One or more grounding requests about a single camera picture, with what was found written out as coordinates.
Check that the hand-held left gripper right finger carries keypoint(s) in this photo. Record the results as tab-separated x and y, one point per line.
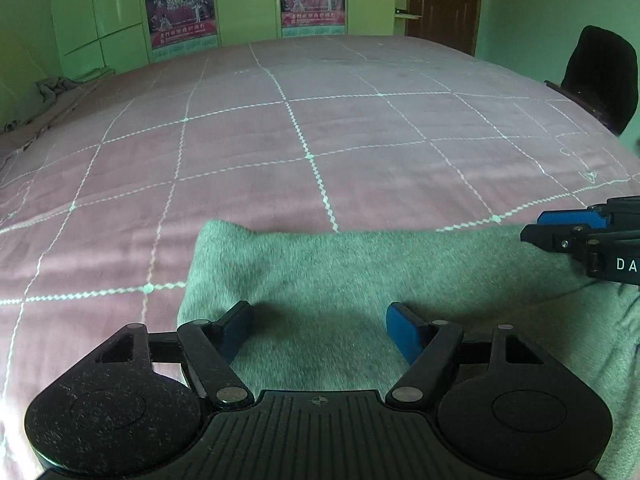
402	332

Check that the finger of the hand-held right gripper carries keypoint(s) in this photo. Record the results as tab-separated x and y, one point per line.
550	238
570	217

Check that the crumpled grey cloth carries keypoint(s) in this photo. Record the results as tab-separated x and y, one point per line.
55	88

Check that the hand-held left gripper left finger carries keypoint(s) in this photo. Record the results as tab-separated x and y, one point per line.
239	330

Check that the green wardrobe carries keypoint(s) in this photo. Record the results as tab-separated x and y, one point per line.
250	5

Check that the pink checked bed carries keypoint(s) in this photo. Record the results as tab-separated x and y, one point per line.
250	160

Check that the grey-green towel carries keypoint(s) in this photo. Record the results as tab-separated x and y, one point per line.
325	285

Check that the brown wooden door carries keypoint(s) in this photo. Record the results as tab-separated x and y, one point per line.
445	0

